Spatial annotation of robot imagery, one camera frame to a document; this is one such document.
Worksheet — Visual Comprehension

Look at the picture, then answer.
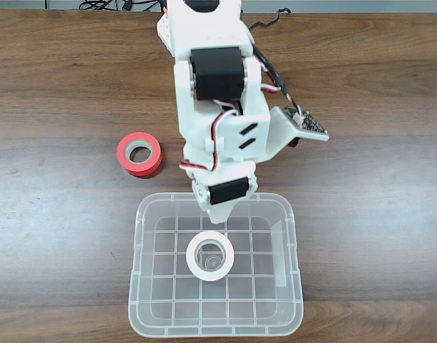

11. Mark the white tape roll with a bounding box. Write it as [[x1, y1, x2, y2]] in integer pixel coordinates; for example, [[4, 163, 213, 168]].
[[185, 230, 236, 282]]

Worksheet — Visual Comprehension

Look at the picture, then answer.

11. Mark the clear plastic storage box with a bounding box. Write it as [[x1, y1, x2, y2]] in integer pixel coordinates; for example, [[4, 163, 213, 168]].
[[127, 192, 305, 339]]

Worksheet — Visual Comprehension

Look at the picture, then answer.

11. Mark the red tape roll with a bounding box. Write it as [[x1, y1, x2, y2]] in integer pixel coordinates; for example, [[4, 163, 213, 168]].
[[116, 131, 165, 179]]

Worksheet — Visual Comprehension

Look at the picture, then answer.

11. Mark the black camera cable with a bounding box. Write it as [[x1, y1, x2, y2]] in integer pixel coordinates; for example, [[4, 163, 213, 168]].
[[247, 7, 303, 112]]

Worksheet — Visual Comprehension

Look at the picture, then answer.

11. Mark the wrist camera on white mount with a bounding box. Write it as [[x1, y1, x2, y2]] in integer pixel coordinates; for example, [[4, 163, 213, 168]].
[[268, 105, 330, 159]]

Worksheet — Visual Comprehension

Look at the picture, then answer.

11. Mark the black plug with cable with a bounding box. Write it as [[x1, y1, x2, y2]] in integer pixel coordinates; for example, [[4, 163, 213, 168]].
[[120, 0, 167, 11]]

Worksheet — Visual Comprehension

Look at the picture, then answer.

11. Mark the black cable loop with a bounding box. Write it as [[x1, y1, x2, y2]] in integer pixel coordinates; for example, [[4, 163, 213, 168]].
[[78, 0, 116, 11]]

